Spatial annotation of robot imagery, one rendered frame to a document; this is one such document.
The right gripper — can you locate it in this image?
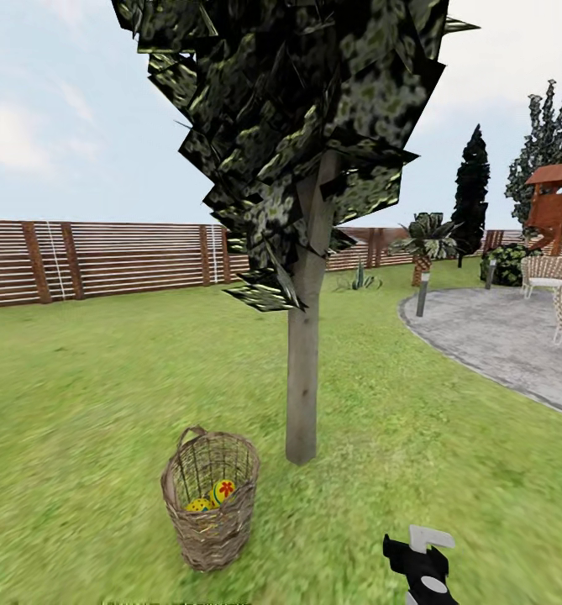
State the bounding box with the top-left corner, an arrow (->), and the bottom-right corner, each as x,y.
383,534 -> 449,585

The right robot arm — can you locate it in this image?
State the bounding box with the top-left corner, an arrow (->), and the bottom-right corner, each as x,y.
383,524 -> 460,605

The wicker basket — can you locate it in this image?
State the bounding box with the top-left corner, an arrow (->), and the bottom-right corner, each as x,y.
160,424 -> 260,572

